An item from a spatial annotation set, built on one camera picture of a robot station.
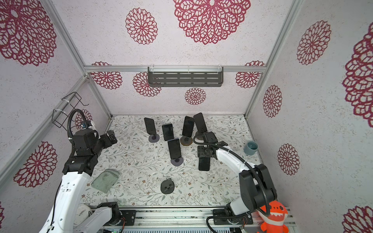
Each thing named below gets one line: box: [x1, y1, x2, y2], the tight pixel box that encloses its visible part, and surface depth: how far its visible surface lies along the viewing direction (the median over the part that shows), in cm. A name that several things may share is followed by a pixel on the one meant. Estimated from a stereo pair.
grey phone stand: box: [170, 156, 184, 167], surface depth 96 cm
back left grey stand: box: [148, 133, 160, 143], surface depth 108 cm
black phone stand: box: [160, 177, 175, 195], surface depth 83 cm
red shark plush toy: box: [256, 200, 289, 233], surface depth 69 cm
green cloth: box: [91, 168, 119, 194], surface depth 87 cm
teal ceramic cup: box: [243, 140, 259, 156], surface depth 96 cm
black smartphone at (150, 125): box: [143, 117, 157, 135], surface depth 97 cm
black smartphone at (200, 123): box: [193, 112, 208, 134], surface depth 102 cm
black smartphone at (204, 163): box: [198, 156, 211, 171], surface depth 91 cm
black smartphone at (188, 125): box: [182, 115, 195, 138], surface depth 98 cm
